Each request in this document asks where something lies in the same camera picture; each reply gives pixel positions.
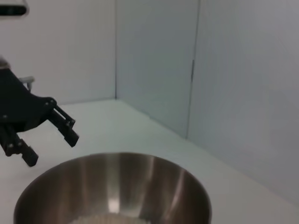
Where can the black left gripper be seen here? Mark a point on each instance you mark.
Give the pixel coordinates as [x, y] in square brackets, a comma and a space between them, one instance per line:
[18, 105]

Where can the stainless steel mixing bowl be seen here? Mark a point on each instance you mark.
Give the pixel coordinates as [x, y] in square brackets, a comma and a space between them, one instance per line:
[130, 182]

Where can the white head camera unit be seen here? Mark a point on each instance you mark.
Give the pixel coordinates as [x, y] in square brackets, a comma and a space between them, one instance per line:
[14, 9]

